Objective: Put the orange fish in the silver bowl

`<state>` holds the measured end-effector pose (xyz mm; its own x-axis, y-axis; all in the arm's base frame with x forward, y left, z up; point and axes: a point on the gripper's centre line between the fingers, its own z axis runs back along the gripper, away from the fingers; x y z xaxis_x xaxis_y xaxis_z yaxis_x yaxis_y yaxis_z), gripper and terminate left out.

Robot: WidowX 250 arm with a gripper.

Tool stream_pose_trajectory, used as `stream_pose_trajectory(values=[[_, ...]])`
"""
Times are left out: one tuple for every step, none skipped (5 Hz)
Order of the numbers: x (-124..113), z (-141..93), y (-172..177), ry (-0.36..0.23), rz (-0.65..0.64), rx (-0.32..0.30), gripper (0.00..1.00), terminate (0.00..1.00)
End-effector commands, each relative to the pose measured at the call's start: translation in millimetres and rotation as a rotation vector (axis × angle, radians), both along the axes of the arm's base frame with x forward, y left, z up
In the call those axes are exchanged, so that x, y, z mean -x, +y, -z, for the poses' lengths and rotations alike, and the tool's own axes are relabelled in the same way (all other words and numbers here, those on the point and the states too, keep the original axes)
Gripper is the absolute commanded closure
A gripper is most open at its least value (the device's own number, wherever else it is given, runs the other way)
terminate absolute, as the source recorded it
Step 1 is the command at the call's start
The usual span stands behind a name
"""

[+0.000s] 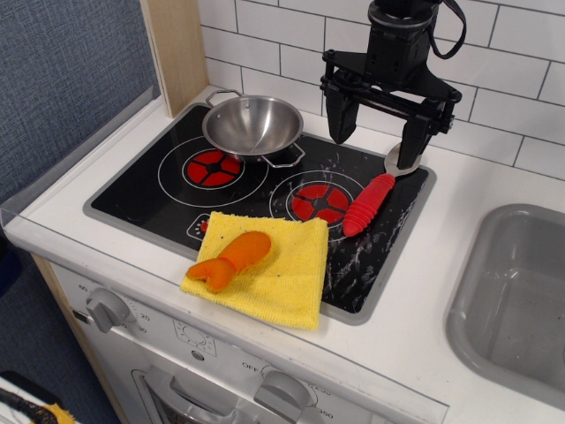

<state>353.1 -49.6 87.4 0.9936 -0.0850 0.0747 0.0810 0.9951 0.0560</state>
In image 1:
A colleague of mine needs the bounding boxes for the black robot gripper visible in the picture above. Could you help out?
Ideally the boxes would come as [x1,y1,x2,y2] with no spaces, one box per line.
[320,1,463,169]

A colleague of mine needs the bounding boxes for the grey oven knob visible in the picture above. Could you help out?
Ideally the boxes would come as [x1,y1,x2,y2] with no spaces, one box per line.
[87,288,130,334]
[253,371,311,423]

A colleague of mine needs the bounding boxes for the grey left oven knob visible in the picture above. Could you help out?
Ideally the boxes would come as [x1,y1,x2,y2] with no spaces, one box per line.
[87,288,130,334]

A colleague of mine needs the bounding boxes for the red handled metal spoon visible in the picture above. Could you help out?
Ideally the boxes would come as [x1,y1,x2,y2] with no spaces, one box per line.
[343,143,422,238]

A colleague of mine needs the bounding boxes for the grey sink basin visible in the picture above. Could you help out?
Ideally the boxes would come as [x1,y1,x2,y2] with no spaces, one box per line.
[446,204,564,409]

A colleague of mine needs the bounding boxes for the orange plush fish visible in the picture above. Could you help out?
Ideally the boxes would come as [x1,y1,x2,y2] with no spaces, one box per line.
[185,231,272,294]

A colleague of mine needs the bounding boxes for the yellow cloth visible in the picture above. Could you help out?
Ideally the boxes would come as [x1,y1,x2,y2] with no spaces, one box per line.
[181,212,328,330]

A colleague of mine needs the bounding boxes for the wooden upright post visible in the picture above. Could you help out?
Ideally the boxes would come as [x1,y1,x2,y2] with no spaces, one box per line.
[139,0,208,118]

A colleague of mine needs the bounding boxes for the grey right oven knob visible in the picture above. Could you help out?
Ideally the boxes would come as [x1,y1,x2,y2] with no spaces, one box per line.
[253,371,311,423]

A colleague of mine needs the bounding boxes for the yellow black object bottom left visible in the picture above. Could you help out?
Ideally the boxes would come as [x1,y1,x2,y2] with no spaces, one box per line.
[1,389,76,424]

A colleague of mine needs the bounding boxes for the small steel pot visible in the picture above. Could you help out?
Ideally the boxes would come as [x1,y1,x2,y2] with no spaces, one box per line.
[202,89,305,169]

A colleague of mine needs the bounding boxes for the black toy stovetop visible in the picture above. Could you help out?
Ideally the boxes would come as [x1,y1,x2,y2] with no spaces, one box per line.
[84,104,436,325]

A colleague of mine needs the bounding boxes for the white toy oven front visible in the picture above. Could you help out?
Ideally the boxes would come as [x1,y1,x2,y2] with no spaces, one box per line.
[53,266,448,423]

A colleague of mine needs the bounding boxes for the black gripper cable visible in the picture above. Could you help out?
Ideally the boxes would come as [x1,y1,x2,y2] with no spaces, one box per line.
[426,0,468,60]

